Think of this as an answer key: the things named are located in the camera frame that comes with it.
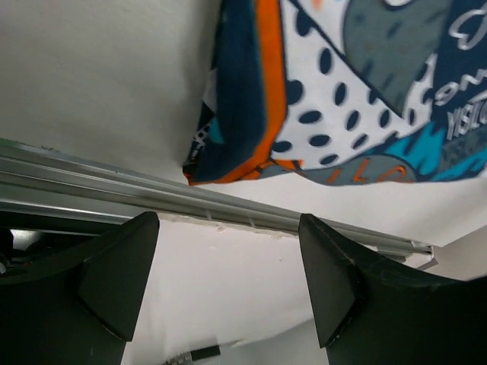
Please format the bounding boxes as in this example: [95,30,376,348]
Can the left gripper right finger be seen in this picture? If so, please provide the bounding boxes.
[298,214,486,365]

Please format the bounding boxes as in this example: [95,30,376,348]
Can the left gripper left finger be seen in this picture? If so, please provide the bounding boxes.
[1,211,159,364]

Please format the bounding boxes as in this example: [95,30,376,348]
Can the aluminium rail front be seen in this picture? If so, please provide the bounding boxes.
[0,138,434,269]

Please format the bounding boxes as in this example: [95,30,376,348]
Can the colourful patterned shorts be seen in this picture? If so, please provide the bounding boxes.
[183,0,486,186]

